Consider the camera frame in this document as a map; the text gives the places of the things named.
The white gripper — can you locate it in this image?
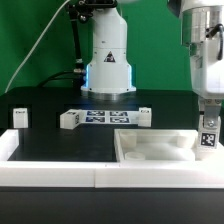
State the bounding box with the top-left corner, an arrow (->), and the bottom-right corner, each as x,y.
190,39 -> 224,132

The white square table top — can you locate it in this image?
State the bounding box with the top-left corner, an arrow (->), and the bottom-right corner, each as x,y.
114,129 -> 224,162

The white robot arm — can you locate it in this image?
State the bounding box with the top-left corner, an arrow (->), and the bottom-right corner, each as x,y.
70,0 -> 224,131

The white U-shaped fence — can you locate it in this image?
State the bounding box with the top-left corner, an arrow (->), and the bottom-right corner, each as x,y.
0,130 -> 224,188

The blue fiducial tag sheet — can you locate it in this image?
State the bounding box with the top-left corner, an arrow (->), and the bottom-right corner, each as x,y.
84,110 -> 130,124

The black cable and post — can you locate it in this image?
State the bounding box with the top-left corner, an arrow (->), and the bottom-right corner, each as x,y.
39,3 -> 88,88

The grey cable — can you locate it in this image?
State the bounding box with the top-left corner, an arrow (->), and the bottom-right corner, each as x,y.
4,0 -> 72,95

